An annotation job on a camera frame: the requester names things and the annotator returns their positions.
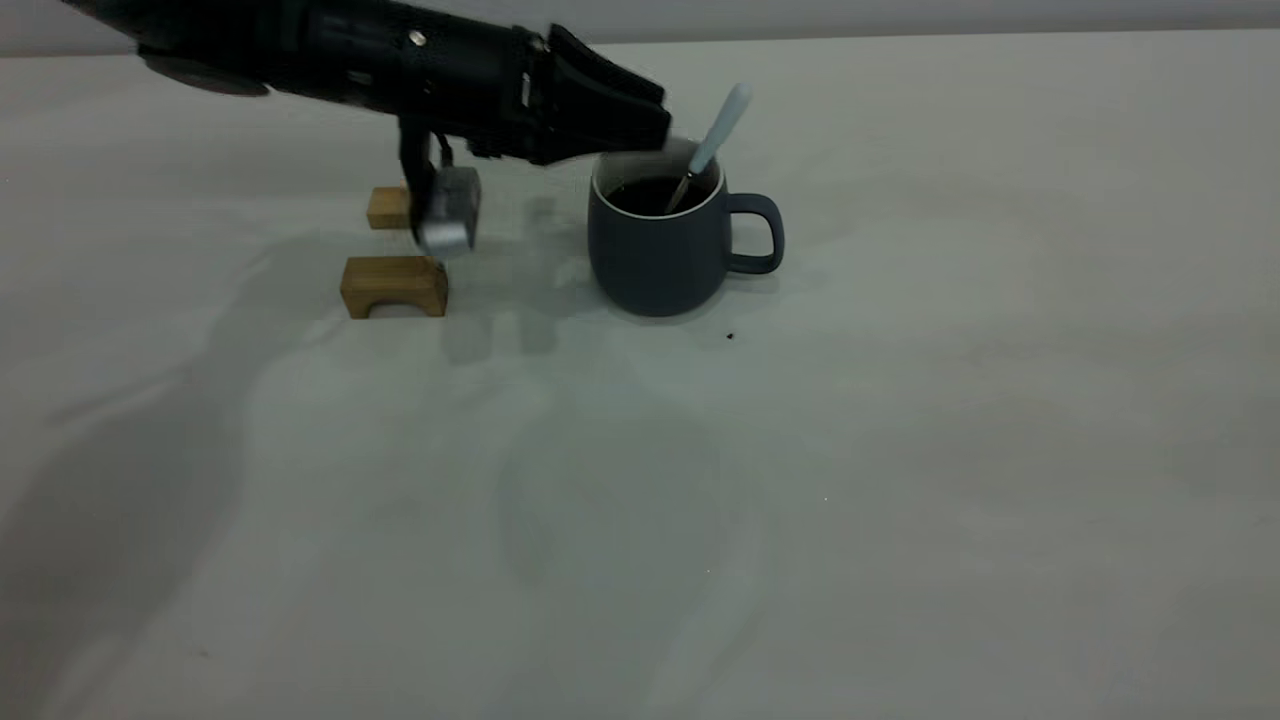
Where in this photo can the arched wooden block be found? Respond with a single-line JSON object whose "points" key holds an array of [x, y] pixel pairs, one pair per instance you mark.
{"points": [[400, 275]]}

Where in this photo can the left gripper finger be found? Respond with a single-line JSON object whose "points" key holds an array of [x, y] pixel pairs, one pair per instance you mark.
{"points": [[600, 70], [610, 125]]}

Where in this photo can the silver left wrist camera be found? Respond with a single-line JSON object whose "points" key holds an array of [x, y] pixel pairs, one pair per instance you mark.
{"points": [[455, 215]]}

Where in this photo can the black coffee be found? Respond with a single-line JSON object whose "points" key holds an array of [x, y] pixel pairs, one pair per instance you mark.
{"points": [[640, 197]]}

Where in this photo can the dark grey ceramic mug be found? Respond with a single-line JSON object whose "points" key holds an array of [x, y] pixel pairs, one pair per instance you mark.
{"points": [[650, 270]]}

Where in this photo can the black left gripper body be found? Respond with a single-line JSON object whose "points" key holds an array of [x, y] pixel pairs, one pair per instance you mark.
{"points": [[490, 90]]}

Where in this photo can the flat wooden block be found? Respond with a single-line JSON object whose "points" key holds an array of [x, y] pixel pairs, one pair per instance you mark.
{"points": [[388, 208]]}

